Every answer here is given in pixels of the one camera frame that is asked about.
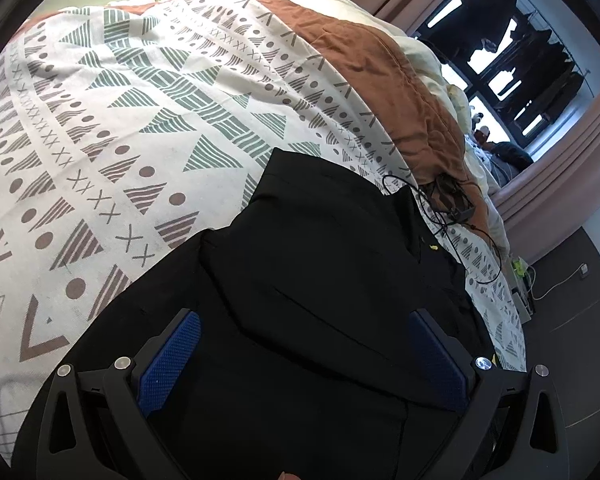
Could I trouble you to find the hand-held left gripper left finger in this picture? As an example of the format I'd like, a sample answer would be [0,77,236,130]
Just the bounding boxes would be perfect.
[36,308,203,480]

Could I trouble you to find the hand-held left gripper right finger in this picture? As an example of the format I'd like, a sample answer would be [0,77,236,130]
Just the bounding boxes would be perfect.
[409,308,568,480]

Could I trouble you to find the black pants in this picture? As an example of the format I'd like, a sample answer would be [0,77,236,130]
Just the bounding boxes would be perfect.
[11,147,498,480]

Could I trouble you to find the small black device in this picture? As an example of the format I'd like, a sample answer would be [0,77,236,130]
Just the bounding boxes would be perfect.
[427,175,475,223]

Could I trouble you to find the stuffed toys on windowsill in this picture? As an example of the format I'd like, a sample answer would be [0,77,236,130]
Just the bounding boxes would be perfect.
[472,112,534,173]

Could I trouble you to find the patterned white bedspread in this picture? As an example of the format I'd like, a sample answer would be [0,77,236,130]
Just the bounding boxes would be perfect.
[0,0,528,466]

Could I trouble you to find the window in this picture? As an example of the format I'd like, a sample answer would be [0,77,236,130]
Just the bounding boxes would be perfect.
[410,0,594,161]

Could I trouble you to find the brown and cream quilt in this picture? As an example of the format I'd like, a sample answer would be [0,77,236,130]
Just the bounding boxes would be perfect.
[147,0,510,261]

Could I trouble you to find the thin black cable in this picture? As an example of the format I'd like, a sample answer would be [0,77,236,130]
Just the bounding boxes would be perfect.
[382,172,505,286]

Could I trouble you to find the white charger cable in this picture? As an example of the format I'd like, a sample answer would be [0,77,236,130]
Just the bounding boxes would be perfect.
[528,262,591,302]

